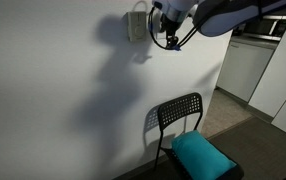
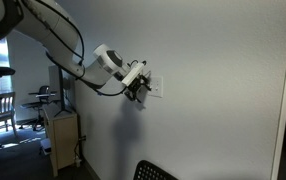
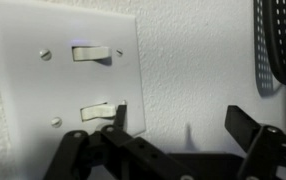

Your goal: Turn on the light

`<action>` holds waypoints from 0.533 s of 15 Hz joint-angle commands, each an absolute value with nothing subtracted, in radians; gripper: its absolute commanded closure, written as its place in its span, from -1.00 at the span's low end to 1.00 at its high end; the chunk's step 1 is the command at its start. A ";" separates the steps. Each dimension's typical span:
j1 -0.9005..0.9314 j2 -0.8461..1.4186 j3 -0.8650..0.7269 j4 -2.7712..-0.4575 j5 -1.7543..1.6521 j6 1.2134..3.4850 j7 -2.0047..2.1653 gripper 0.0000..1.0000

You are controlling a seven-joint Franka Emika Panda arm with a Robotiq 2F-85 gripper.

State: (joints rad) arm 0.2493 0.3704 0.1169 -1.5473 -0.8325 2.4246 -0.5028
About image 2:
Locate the light wooden cabinet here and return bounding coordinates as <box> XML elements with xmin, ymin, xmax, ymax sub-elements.
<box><xmin>42</xmin><ymin>105</ymin><xmax>79</xmax><ymax>178</ymax></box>

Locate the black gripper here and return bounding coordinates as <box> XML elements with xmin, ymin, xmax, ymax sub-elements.
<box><xmin>124</xmin><ymin>75</ymin><xmax>152</xmax><ymax>103</ymax></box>

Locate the black perforated metal chair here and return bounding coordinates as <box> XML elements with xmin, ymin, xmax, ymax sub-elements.
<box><xmin>132</xmin><ymin>159</ymin><xmax>179</xmax><ymax>180</ymax></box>

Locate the white box on floor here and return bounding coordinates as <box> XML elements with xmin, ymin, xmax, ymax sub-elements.
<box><xmin>39</xmin><ymin>137</ymin><xmax>53</xmax><ymax>157</ymax></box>

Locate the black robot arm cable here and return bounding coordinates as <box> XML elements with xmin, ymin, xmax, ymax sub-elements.
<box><xmin>22</xmin><ymin>0</ymin><xmax>148</xmax><ymax>98</ymax></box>

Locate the white double switch plate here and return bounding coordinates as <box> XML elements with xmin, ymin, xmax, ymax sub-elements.
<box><xmin>146</xmin><ymin>75</ymin><xmax>164</xmax><ymax>99</ymax></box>

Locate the black office chair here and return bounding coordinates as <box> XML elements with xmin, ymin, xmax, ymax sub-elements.
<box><xmin>18</xmin><ymin>85</ymin><xmax>57</xmax><ymax>132</ymax></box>

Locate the grey monitor on stand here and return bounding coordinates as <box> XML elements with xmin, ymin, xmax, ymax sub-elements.
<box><xmin>47</xmin><ymin>64</ymin><xmax>72</xmax><ymax>118</ymax></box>

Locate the black power cord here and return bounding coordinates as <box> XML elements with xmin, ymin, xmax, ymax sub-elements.
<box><xmin>73</xmin><ymin>134</ymin><xmax>87</xmax><ymax>168</ymax></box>

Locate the silver wrist camera bar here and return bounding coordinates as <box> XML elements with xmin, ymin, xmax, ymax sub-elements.
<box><xmin>121</xmin><ymin>63</ymin><xmax>146</xmax><ymax>87</ymax></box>

